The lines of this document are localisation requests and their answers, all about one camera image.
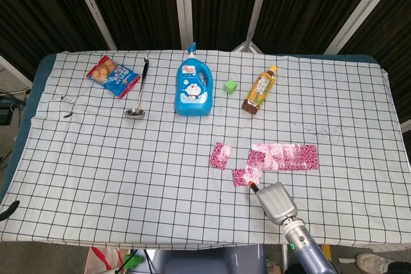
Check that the green plastic object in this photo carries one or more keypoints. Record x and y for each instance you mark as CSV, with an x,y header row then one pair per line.
x,y
135,261

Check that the yellow label tea bottle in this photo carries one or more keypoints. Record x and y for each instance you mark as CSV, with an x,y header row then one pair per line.
x,y
258,92

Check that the white black checkered tablecloth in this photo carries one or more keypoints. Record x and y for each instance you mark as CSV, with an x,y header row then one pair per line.
x,y
128,165

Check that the red white bag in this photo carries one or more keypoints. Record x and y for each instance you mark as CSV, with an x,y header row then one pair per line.
x,y
102,261

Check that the blue-grey robot torso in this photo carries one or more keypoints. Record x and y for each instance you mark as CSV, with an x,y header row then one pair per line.
x,y
208,261

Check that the white partition frame post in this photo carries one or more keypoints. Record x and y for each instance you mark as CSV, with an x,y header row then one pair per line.
x,y
183,7
14,70
93,7
257,7
356,17

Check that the green cube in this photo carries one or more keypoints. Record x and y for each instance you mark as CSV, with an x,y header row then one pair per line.
x,y
230,87

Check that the blue red snack bag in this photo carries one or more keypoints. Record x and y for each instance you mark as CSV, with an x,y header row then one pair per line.
x,y
114,76

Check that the left dark robot hand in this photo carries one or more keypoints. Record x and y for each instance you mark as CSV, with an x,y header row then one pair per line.
x,y
8,211

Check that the blue detergent bottle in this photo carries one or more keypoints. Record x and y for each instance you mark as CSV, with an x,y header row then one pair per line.
x,y
194,94

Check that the pink patterned packet strip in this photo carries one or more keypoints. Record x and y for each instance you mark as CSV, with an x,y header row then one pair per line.
x,y
289,157

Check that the black floor equipment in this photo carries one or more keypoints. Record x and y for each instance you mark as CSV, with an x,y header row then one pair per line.
x,y
8,108

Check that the white shoe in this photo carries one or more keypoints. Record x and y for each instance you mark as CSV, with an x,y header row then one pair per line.
x,y
372,262

